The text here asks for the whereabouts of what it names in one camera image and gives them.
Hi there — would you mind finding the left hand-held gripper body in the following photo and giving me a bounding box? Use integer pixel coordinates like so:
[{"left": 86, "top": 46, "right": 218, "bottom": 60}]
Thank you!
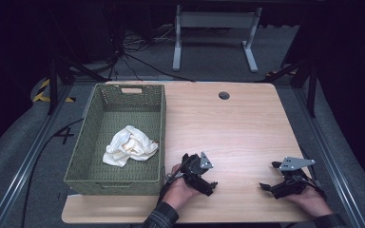
[{"left": 181, "top": 151, "right": 215, "bottom": 183}]

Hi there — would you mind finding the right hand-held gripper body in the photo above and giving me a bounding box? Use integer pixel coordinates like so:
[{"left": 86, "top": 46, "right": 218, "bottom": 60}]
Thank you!
[{"left": 269, "top": 156, "right": 317, "bottom": 200}]

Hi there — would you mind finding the white cloth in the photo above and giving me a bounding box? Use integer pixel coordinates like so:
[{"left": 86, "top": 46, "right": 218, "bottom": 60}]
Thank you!
[{"left": 102, "top": 124, "right": 160, "bottom": 168}]

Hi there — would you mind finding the green woven basket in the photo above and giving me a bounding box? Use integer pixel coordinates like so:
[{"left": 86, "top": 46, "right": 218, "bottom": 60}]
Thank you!
[{"left": 64, "top": 83, "right": 167, "bottom": 197}]

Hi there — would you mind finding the person's left hand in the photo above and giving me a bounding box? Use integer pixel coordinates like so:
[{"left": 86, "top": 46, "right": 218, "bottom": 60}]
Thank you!
[{"left": 162, "top": 163, "right": 203, "bottom": 212}]

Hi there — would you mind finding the person's right hand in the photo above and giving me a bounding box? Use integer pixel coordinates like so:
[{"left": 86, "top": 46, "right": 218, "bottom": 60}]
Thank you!
[{"left": 284, "top": 184, "right": 334, "bottom": 219}]

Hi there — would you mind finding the black metal stand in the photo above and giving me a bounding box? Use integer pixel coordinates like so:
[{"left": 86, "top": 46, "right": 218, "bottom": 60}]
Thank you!
[
  {"left": 45, "top": 56, "right": 109, "bottom": 116},
  {"left": 256, "top": 57, "right": 318, "bottom": 119}
]

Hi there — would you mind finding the yellow black hazard tape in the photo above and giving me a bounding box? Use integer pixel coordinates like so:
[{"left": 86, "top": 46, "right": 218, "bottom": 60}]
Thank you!
[{"left": 31, "top": 78, "right": 77, "bottom": 104}]

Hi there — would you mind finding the right hand-held gripper cable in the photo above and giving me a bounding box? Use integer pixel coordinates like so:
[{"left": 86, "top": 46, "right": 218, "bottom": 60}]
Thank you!
[{"left": 298, "top": 172, "right": 328, "bottom": 200}]

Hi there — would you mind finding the hand-held gripper cable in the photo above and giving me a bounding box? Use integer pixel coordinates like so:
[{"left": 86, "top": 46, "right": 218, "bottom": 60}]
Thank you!
[
  {"left": 157, "top": 155, "right": 193, "bottom": 203},
  {"left": 298, "top": 172, "right": 328, "bottom": 200}
]

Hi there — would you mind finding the left hand-held gripper cable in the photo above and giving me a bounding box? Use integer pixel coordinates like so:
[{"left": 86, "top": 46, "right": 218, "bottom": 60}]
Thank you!
[{"left": 157, "top": 155, "right": 193, "bottom": 203}]

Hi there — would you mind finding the metal floor rail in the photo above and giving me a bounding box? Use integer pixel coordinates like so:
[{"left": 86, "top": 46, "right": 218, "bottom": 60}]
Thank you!
[
  {"left": 292, "top": 87, "right": 365, "bottom": 228},
  {"left": 0, "top": 85, "right": 74, "bottom": 228}
]

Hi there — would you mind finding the long black floor cable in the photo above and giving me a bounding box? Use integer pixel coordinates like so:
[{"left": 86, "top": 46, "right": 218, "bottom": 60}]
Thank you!
[{"left": 120, "top": 51, "right": 196, "bottom": 83}]

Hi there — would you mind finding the tangle of floor cables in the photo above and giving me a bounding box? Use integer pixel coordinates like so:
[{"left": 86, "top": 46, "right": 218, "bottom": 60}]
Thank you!
[{"left": 106, "top": 23, "right": 179, "bottom": 81}]

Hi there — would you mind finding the white metal table frame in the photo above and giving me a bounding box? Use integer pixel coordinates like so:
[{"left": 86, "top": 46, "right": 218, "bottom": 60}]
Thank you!
[{"left": 172, "top": 4, "right": 263, "bottom": 73}]

